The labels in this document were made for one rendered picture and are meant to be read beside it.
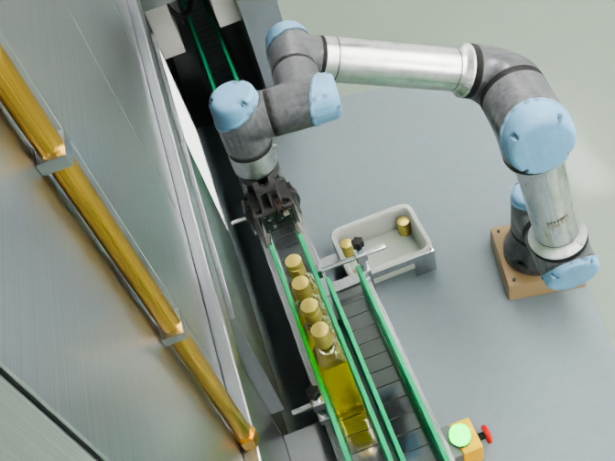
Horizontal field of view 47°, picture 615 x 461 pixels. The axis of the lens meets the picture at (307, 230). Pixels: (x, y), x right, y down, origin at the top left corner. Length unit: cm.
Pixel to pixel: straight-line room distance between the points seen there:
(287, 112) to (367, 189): 100
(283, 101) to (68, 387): 71
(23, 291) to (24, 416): 7
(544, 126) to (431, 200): 84
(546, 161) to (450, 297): 65
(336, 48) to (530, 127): 33
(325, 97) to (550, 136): 38
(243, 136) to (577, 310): 99
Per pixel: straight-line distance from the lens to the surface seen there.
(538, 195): 136
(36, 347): 43
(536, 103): 122
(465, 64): 128
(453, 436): 152
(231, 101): 107
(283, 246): 181
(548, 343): 174
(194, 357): 77
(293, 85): 109
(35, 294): 45
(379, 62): 122
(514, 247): 174
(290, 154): 222
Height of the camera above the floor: 225
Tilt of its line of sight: 49 degrees down
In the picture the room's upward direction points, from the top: 19 degrees counter-clockwise
